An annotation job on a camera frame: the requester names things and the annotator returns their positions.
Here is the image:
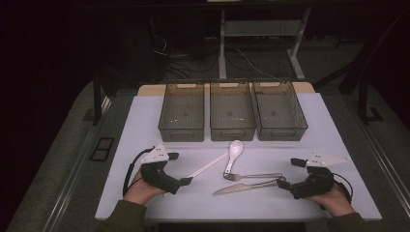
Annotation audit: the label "black floor cables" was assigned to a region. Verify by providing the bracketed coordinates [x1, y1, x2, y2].
[151, 33, 220, 81]

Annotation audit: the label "person's left hand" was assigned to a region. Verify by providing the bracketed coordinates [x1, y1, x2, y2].
[123, 168, 167, 206]

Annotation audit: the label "wooden table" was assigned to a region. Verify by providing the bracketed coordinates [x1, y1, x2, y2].
[137, 81, 316, 97]

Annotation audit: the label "black metal stand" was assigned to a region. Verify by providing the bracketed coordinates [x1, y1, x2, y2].
[313, 9, 410, 125]

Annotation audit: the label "person's right hand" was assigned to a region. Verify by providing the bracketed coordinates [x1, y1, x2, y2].
[306, 183, 356, 218]

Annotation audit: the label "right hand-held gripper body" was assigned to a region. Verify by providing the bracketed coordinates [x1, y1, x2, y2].
[288, 152, 351, 200]

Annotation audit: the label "metal knife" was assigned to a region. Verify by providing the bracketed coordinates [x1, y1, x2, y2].
[212, 178, 286, 196]

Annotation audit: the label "smoky transparent plastic bin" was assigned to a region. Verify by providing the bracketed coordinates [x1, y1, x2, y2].
[209, 80, 257, 142]
[158, 81, 206, 143]
[251, 79, 308, 142]

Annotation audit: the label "black floor vent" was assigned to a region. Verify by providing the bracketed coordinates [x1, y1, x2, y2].
[89, 136, 115, 162]

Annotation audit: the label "white floor cable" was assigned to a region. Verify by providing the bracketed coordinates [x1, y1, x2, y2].
[236, 47, 282, 81]

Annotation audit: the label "white desk frame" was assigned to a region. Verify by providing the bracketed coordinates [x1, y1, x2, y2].
[218, 8, 312, 81]

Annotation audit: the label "white ceramic spoon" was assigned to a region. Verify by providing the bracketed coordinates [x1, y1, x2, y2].
[223, 139, 245, 175]

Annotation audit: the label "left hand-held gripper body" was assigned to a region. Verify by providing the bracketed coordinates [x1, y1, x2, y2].
[139, 143, 182, 195]

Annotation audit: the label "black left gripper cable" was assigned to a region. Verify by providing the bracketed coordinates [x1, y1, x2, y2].
[122, 146, 156, 197]

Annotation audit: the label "metal fork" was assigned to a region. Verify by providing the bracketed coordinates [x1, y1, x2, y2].
[222, 172, 286, 182]

